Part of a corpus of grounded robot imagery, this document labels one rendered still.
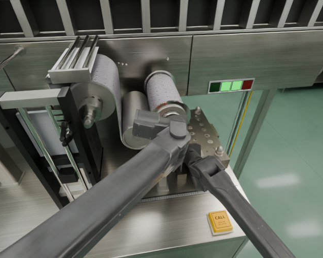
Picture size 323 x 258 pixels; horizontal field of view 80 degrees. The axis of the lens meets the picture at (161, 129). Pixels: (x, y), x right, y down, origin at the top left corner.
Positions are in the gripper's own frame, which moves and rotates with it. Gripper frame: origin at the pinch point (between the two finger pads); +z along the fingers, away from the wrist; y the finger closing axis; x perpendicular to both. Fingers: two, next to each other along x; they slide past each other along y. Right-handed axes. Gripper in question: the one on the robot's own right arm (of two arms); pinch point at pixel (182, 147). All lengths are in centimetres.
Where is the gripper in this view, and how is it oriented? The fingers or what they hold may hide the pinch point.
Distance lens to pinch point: 82.5
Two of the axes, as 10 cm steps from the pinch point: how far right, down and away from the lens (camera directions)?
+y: 9.9, -1.0, 1.2
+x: -0.7, -9.7, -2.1
